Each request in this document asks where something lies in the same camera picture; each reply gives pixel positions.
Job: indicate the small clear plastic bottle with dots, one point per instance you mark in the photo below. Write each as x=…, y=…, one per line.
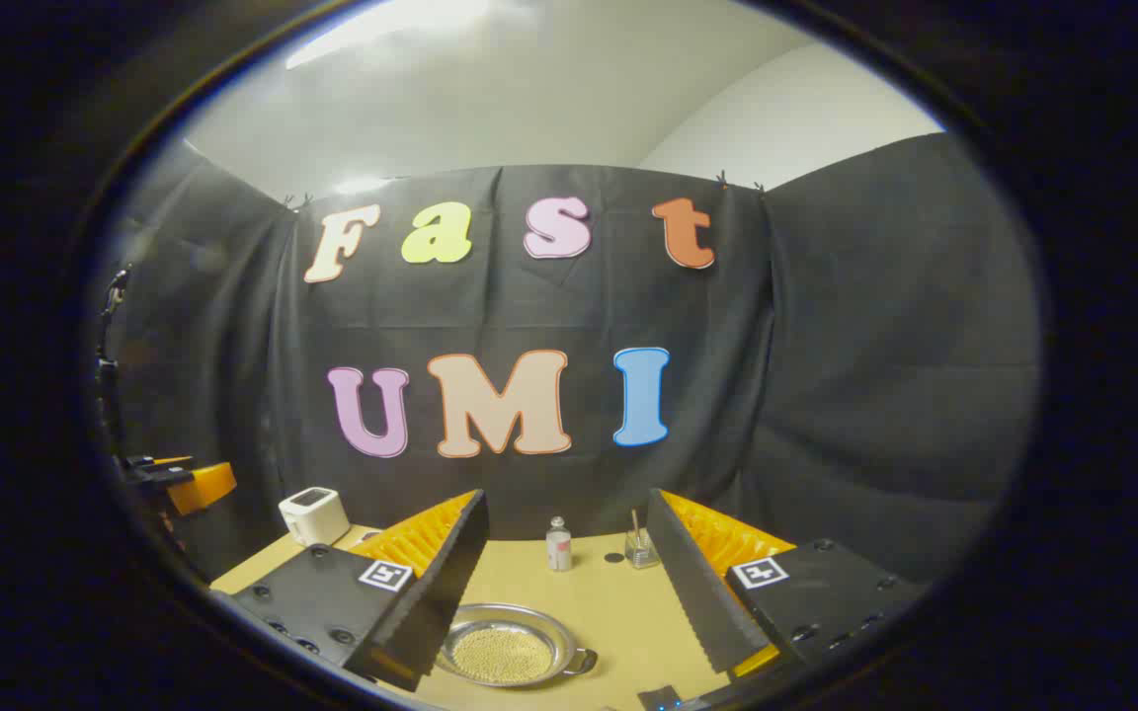
x=559, y=551

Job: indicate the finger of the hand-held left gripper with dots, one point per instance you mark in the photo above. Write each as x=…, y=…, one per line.
x=202, y=487

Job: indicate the pile of yellow soybeans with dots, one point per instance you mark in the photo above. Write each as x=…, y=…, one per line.
x=502, y=654

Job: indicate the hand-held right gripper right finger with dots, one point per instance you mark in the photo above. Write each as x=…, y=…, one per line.
x=692, y=583

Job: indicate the clear glass cup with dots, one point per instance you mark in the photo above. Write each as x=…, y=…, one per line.
x=642, y=553

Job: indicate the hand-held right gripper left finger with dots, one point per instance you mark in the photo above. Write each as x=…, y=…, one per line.
x=450, y=583

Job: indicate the thin wooden stick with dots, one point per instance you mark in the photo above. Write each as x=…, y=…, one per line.
x=635, y=523

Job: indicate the white toaster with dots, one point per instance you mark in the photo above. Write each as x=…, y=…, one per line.
x=314, y=518

